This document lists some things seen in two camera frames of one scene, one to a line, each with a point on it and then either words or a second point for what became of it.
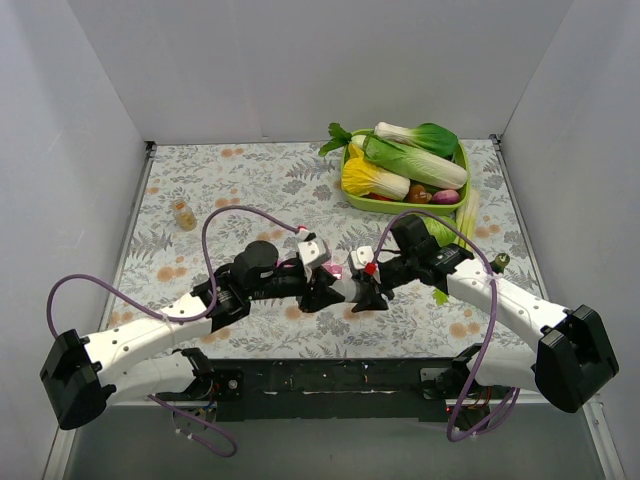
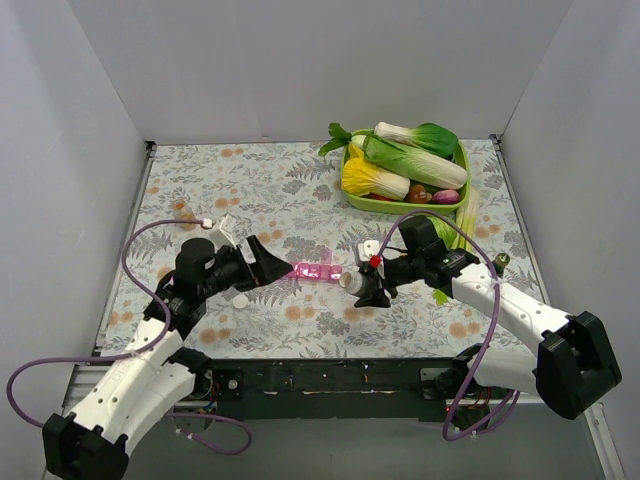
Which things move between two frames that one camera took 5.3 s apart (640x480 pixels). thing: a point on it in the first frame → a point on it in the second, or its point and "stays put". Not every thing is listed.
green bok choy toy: (428, 137) stays put
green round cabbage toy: (444, 234) stays put
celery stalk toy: (465, 239) stays put
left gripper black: (307, 289) → (250, 265)
